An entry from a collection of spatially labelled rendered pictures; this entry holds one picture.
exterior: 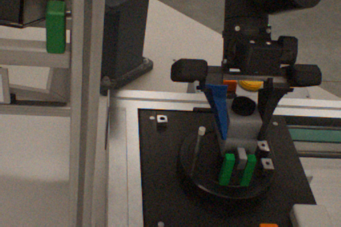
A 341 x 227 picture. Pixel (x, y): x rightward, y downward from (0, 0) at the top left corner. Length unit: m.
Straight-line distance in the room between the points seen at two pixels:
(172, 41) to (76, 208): 0.79
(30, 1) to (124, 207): 0.39
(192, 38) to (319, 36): 1.96
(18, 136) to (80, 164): 0.52
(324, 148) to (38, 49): 0.65
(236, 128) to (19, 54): 0.38
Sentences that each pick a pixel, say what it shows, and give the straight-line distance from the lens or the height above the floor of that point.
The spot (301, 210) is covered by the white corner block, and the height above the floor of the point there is 0.99.
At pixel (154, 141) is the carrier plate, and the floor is 0.97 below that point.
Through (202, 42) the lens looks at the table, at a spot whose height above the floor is 0.86.
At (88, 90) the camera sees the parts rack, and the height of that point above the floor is 1.28.
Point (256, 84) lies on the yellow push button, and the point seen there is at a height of 0.97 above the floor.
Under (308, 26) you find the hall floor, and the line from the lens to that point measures 3.20.
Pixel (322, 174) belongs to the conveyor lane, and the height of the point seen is 0.92.
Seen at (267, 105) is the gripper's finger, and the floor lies 1.10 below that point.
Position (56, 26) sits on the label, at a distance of 0.34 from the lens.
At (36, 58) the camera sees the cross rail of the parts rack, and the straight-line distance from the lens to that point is 0.36.
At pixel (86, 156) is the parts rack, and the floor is 1.22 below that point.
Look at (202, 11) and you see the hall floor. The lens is 3.09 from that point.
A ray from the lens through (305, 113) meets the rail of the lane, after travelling 0.92.
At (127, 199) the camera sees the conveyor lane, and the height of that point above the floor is 0.95.
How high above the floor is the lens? 1.52
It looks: 39 degrees down
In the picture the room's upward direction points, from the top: 9 degrees clockwise
